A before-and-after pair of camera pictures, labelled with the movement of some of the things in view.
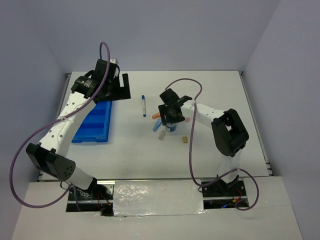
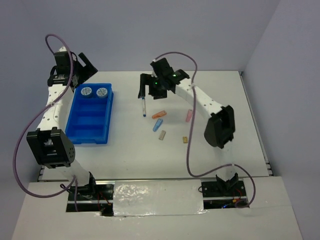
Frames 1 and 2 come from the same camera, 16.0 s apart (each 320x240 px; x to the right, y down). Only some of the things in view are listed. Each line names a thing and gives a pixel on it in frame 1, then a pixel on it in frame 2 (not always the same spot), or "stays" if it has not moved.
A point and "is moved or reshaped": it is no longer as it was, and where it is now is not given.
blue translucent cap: (157, 125) stays
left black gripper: (122, 92) to (88, 71)
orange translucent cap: (156, 116) stays
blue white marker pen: (144, 106) stays
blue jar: (172, 126) is moved or reshaped
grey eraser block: (162, 135) stays
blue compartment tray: (95, 126) stays
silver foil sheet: (155, 198) stays
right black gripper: (163, 109) to (147, 79)
